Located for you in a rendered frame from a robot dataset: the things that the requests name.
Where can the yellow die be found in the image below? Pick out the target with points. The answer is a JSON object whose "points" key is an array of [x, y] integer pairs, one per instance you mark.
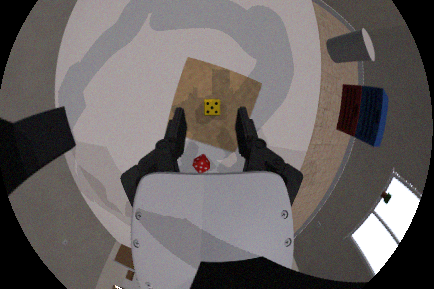
{"points": [[211, 107]]}

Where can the brown mat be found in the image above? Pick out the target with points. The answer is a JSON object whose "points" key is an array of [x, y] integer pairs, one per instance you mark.
{"points": [[202, 80]]}

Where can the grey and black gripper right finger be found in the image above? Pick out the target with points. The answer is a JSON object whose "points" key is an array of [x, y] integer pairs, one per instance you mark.
{"points": [[262, 158]]}

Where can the red die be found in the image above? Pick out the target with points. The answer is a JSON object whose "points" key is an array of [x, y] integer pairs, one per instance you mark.
{"points": [[201, 163]]}

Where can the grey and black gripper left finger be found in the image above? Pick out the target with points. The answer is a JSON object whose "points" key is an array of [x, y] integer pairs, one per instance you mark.
{"points": [[162, 158]]}

